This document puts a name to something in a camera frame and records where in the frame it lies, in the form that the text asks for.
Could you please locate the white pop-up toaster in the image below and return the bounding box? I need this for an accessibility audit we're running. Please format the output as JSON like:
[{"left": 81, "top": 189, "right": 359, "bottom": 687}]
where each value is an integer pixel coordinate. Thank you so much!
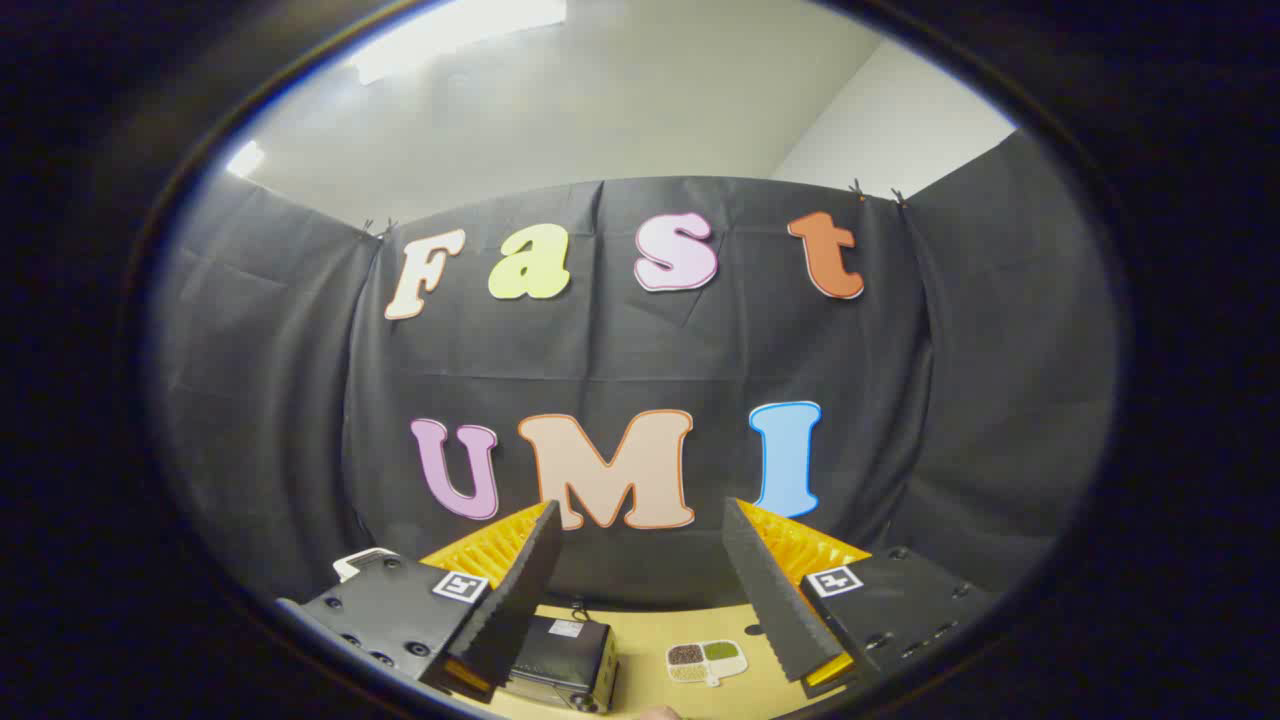
[{"left": 332, "top": 546, "right": 402, "bottom": 584}]

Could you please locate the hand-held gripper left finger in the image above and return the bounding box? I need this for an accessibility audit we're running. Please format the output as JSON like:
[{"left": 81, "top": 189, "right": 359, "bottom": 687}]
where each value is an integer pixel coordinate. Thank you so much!
[{"left": 275, "top": 500, "right": 564, "bottom": 704}]

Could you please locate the black toaster oven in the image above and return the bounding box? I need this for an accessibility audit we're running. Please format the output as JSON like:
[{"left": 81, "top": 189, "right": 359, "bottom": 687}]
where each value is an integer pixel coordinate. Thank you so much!
[{"left": 505, "top": 612, "right": 621, "bottom": 715}]

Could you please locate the black backdrop cloth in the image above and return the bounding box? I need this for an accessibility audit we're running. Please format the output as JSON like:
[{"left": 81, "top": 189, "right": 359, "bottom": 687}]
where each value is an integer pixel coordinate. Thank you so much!
[{"left": 150, "top": 130, "right": 1121, "bottom": 613}]

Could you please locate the white divided plate of beans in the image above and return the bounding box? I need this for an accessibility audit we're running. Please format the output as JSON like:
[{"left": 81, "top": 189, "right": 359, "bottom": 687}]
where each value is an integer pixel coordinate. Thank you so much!
[{"left": 666, "top": 639, "right": 749, "bottom": 688}]

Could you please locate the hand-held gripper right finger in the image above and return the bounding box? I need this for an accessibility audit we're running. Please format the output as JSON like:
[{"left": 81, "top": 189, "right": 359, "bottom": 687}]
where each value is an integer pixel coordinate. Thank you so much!
[{"left": 721, "top": 496, "right": 1001, "bottom": 700}]

